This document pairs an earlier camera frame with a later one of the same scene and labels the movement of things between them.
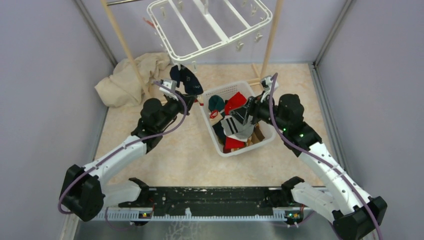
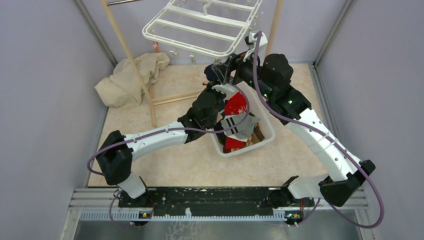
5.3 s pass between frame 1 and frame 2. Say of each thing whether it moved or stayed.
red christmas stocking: stayed
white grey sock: stayed
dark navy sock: moved
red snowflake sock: stayed
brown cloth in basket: stayed
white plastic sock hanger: moved
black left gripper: moved
